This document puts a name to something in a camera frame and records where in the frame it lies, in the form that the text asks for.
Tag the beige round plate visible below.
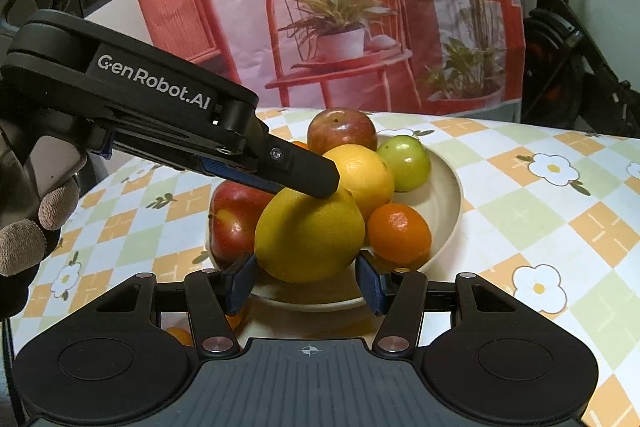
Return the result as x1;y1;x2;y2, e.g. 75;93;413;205
206;134;463;313

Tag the yellow lemon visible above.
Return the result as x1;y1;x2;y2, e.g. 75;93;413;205
254;187;366;284
322;144;396;223

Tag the green round fruit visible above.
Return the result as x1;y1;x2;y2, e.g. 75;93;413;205
376;135;432;192

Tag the black exercise bike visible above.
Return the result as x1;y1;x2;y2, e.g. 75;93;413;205
500;0;640;138

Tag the checkered flower tablecloth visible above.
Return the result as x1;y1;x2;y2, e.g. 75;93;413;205
10;107;640;427

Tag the person's left hand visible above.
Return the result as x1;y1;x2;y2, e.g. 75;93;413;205
0;117;83;323

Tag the red apple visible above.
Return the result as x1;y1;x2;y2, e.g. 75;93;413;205
208;179;276;265
306;108;378;156

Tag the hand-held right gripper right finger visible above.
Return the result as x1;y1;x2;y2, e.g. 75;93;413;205
356;251;520;360

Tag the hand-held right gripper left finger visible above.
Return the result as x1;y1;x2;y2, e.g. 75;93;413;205
95;253;259;360

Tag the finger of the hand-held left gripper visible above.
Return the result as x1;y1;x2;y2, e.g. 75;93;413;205
199;157;283;195
216;101;342;200

